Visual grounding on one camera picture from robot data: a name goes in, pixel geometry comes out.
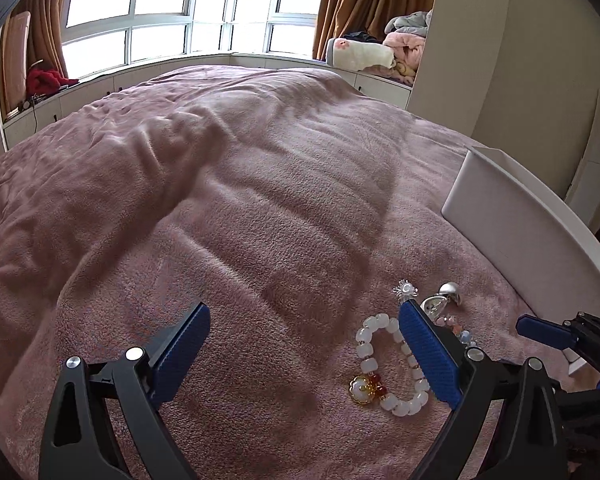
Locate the white door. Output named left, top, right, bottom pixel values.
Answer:
left=564, top=87, right=600, bottom=206

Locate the pink upholstered chair back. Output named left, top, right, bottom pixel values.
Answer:
left=0, top=11, right=33, bottom=115

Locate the red cloth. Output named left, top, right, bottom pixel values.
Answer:
left=26, top=62, right=80, bottom=97

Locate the white bead bracelet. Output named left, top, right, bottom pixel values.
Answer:
left=349, top=313, right=431, bottom=417

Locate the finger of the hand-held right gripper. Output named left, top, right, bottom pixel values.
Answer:
left=516, top=314, right=581, bottom=351

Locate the bay window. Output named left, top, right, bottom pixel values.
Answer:
left=60, top=0, right=331, bottom=67

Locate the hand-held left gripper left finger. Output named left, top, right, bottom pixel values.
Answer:
left=39, top=302, right=212, bottom=480

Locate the white storage box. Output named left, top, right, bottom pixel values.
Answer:
left=441, top=146, right=600, bottom=377

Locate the white plush pillow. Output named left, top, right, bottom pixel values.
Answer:
left=326, top=37, right=396, bottom=72

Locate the silver metal ring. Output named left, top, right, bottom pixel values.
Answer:
left=420, top=282, right=464, bottom=323

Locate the pile of pink grey clothes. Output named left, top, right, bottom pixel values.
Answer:
left=383, top=9, right=433, bottom=87

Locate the pink fleece blanket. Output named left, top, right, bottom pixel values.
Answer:
left=0, top=64, right=600, bottom=480

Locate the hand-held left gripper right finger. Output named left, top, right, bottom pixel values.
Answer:
left=398, top=299, right=568, bottom=480

